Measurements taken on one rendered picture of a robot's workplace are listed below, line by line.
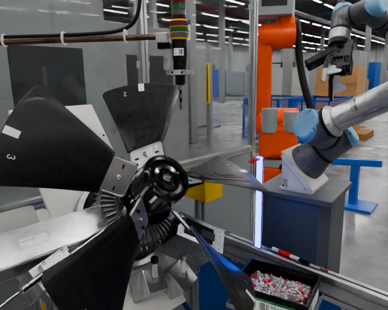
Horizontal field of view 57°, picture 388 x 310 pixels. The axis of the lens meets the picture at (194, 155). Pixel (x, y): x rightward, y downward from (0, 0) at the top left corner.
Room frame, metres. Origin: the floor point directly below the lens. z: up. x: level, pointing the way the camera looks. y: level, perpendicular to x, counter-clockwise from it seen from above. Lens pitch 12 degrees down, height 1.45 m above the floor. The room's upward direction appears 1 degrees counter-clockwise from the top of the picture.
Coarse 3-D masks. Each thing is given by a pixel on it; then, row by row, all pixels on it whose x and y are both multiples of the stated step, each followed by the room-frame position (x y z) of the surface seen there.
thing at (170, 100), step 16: (112, 96) 1.05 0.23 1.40; (144, 96) 1.04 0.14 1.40; (160, 96) 1.04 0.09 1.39; (176, 96) 1.04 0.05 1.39; (112, 112) 1.01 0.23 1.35; (128, 112) 1.00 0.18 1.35; (144, 112) 0.99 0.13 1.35; (160, 112) 0.98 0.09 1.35; (128, 128) 0.96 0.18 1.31; (144, 128) 0.95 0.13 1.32; (160, 128) 0.94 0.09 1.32; (128, 144) 0.93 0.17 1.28; (144, 144) 0.91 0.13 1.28
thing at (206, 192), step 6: (198, 186) 1.30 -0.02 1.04; (204, 186) 1.28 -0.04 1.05; (210, 186) 1.29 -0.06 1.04; (216, 186) 1.32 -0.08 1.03; (192, 192) 1.32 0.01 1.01; (198, 192) 1.30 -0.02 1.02; (204, 192) 1.28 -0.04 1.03; (210, 192) 1.29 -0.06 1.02; (216, 192) 1.32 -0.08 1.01; (192, 198) 1.32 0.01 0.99; (198, 198) 1.30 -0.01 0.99; (204, 198) 1.28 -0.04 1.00; (210, 198) 1.29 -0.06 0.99; (216, 198) 1.32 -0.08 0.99
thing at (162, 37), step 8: (160, 40) 0.90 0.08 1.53; (168, 40) 0.90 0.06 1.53; (160, 48) 0.89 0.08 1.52; (168, 48) 0.89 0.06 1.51; (168, 56) 0.89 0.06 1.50; (168, 64) 0.89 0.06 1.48; (168, 72) 0.88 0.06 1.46; (176, 72) 0.87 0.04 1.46; (184, 72) 0.87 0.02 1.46; (192, 72) 0.89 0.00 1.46
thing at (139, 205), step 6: (138, 204) 0.75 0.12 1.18; (132, 210) 0.72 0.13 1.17; (144, 210) 0.78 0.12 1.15; (132, 216) 0.72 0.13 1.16; (138, 216) 0.75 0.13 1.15; (144, 216) 0.78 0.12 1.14; (138, 222) 0.75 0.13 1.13; (144, 222) 0.78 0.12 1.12; (138, 228) 0.75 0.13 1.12; (138, 234) 0.75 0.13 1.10
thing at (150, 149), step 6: (150, 144) 0.91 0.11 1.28; (156, 144) 0.91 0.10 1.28; (162, 144) 0.91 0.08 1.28; (138, 150) 0.91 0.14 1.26; (144, 150) 0.91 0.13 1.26; (150, 150) 0.90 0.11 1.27; (156, 150) 0.90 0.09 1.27; (162, 150) 0.89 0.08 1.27; (132, 156) 0.91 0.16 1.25; (138, 156) 0.90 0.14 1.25; (150, 156) 0.89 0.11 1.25; (138, 162) 0.89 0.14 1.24; (144, 162) 0.88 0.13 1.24; (138, 168) 0.87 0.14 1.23
